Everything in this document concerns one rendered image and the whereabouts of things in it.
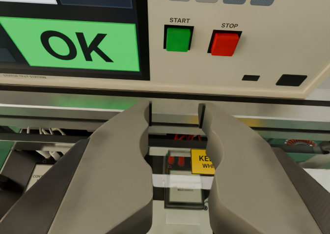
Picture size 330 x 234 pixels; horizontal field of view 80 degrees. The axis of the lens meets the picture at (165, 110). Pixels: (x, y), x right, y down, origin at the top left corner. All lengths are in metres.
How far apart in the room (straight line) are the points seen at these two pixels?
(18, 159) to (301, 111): 0.62
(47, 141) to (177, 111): 0.18
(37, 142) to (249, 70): 0.27
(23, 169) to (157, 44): 0.53
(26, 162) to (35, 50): 0.45
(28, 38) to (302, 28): 0.22
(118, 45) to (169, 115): 0.08
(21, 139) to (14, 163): 0.34
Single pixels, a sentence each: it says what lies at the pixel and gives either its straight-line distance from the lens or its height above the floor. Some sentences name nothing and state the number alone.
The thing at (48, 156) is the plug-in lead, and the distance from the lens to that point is 0.45.
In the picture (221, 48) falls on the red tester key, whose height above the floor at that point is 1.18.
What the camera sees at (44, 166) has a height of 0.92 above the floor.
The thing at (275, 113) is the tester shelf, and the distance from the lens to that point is 0.23.
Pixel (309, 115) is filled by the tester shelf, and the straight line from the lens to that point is 0.25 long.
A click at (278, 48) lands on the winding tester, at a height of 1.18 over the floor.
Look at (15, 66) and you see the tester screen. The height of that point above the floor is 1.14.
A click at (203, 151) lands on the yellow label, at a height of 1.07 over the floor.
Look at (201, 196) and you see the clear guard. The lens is 0.23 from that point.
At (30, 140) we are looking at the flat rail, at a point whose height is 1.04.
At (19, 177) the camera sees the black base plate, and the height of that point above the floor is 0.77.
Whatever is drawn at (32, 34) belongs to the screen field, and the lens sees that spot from 0.20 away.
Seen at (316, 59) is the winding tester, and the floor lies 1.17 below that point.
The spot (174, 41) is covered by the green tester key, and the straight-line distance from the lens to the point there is 0.17.
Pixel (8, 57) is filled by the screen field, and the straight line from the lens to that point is 0.24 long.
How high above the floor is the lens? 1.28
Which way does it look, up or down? 56 degrees down
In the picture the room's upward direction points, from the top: 4 degrees clockwise
